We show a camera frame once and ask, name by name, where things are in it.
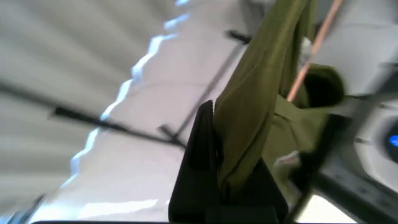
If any pink clothes hanger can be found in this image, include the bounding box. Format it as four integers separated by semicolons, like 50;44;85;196
285;0;343;103

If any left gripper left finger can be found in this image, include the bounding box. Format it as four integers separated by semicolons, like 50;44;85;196
168;100;224;222

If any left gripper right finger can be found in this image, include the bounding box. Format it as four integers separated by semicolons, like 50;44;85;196
223;158;289;222

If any green t-shirt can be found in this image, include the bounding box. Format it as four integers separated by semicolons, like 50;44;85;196
213;0;346;205

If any black clothes rack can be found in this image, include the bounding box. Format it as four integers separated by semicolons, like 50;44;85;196
0;29;253;149

